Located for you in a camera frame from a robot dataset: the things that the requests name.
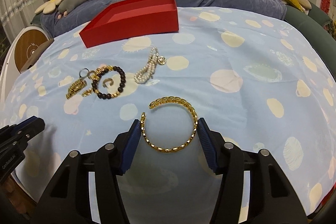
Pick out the gold chain bracelet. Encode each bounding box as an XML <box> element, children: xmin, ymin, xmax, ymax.
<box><xmin>65</xmin><ymin>78</ymin><xmax>86</xmax><ymax>100</ymax></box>

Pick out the white pearl bracelet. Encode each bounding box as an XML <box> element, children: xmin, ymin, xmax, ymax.
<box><xmin>133</xmin><ymin>47</ymin><xmax>166</xmax><ymax>84</ymax></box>

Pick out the dark bead bracelet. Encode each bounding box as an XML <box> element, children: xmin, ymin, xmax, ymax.
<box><xmin>92</xmin><ymin>65</ymin><xmax>127</xmax><ymax>101</ymax></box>

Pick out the green sofa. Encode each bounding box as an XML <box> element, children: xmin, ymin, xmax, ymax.
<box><xmin>249</xmin><ymin>0</ymin><xmax>336</xmax><ymax>67</ymax></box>

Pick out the blue patterned tablecloth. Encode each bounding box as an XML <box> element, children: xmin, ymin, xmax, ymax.
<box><xmin>1</xmin><ymin>7</ymin><xmax>335</xmax><ymax>213</ymax></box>

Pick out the gold chain bangle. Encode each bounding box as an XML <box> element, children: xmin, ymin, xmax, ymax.
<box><xmin>140</xmin><ymin>96</ymin><xmax>198</xmax><ymax>153</ymax></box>

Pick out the flower shaped cushion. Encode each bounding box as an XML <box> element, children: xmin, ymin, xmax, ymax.
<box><xmin>35</xmin><ymin>0</ymin><xmax>63</xmax><ymax>15</ymax></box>

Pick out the gold hoop earring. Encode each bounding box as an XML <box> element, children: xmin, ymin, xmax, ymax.
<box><xmin>102</xmin><ymin>78</ymin><xmax>114</xmax><ymax>88</ymax></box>
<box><xmin>88</xmin><ymin>71</ymin><xmax>96</xmax><ymax>80</ymax></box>

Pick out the red cardboard box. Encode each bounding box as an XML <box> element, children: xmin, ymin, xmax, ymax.
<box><xmin>79</xmin><ymin>0</ymin><xmax>179</xmax><ymax>48</ymax></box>

